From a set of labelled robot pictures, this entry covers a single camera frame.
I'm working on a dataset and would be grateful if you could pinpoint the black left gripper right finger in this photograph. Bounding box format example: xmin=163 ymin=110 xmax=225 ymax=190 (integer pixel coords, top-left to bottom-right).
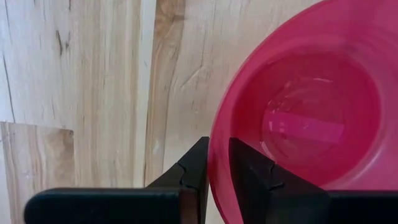
xmin=228 ymin=137 xmax=398 ymax=224

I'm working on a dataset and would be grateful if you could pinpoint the pink plastic bowl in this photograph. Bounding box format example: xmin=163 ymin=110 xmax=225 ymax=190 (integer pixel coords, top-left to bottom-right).
xmin=207 ymin=0 xmax=398 ymax=224

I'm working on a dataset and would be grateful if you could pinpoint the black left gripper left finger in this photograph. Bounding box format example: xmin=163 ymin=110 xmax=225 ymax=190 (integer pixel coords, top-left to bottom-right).
xmin=24 ymin=136 xmax=210 ymax=224

